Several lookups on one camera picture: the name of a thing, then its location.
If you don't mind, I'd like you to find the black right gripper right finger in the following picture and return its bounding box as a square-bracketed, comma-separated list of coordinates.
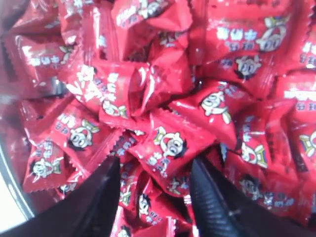
[190, 156, 316, 237]

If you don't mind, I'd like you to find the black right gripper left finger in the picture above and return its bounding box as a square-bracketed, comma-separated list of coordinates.
[1, 157, 120, 237]

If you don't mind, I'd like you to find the round steel bowl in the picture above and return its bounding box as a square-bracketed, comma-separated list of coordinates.
[0, 0, 35, 224]

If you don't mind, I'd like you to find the red wrapped candy pile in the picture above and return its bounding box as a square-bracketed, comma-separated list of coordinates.
[0, 0, 316, 237]

